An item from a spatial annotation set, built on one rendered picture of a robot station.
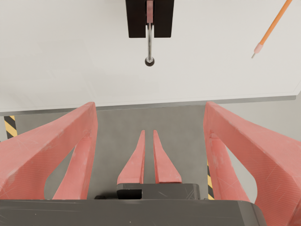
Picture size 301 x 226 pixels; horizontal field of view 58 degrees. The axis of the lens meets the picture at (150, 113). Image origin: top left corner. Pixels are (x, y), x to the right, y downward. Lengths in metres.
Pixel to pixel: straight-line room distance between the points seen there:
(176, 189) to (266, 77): 0.33
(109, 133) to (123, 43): 1.11
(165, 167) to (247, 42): 0.25
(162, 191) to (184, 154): 1.27
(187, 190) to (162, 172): 0.03
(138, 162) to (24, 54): 0.28
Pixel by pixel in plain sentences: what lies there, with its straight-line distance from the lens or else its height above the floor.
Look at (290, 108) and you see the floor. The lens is 1.57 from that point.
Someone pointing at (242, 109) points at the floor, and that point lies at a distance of 1.49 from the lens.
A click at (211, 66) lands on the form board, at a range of 0.47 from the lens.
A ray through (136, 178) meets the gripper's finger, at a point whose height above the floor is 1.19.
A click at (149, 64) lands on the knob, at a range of 0.36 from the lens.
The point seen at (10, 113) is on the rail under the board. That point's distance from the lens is 0.65.
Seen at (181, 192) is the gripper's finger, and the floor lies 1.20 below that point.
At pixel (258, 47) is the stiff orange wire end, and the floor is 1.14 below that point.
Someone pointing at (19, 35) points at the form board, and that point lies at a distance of 0.44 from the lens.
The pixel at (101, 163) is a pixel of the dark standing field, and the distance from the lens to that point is 1.56.
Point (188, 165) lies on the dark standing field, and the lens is 1.52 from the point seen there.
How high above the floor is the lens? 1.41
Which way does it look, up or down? 79 degrees down
